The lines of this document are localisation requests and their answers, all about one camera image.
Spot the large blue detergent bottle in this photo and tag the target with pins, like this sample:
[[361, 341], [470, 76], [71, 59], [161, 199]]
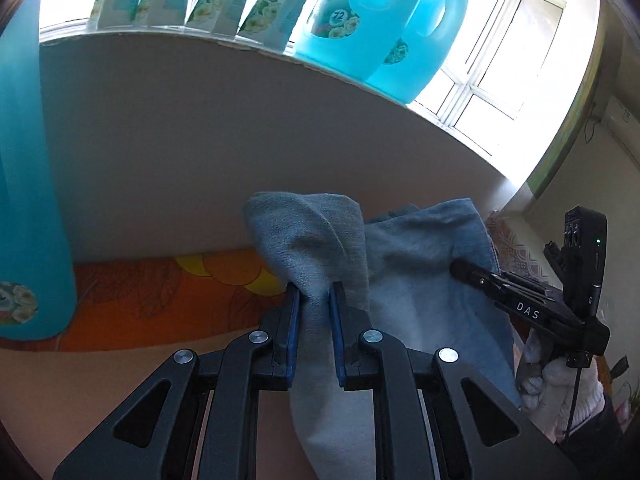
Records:
[[30, 160]]

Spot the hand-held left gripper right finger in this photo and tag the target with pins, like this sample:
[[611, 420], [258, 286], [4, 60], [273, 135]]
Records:
[[337, 325]]

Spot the orange floral blanket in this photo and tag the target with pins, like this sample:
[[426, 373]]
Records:
[[150, 300]]

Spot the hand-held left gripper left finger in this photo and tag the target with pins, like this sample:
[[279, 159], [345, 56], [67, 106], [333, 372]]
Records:
[[292, 320]]

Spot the person's right forearm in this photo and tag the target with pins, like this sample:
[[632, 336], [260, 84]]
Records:
[[590, 445]]

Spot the person's right hand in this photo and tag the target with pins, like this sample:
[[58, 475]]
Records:
[[560, 395]]

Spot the blue denim pants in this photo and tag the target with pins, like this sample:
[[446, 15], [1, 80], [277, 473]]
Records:
[[415, 260]]

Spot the white lace tablecloth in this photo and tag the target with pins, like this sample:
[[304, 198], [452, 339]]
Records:
[[520, 255]]

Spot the white air conditioner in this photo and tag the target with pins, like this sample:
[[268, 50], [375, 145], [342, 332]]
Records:
[[622, 120]]

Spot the tall blue detergent bottle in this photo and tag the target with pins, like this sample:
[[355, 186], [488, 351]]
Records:
[[435, 45], [360, 25]]

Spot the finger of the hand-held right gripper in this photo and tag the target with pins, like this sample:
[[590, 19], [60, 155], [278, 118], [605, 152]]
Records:
[[475, 275]]

